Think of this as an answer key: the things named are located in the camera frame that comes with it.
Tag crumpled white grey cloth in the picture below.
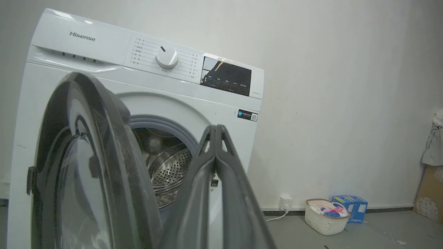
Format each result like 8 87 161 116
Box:
421 109 443 166

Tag blue cardboard box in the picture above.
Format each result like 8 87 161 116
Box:
332 195 368 224

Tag white power cable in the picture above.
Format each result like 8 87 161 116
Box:
264 209 289 222

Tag white woven laundry basket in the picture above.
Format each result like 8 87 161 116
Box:
305 199 352 236

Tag round dark washing machine door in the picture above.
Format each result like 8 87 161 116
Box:
27 72 164 249

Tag colourful clothes in basket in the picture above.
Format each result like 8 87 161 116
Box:
310 204 348 218

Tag white Hisense washing machine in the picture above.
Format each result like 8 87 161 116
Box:
7 8 265 249

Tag brown cardboard box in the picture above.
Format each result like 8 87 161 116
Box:
413 165 443 223

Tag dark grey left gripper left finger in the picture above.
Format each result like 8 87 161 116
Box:
159 125 217 249

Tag white wall power plug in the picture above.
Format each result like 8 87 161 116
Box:
279 195 293 211

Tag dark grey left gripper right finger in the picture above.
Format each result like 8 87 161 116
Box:
215 125 277 249

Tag white program dial knob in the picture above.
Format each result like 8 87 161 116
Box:
155 46 179 69

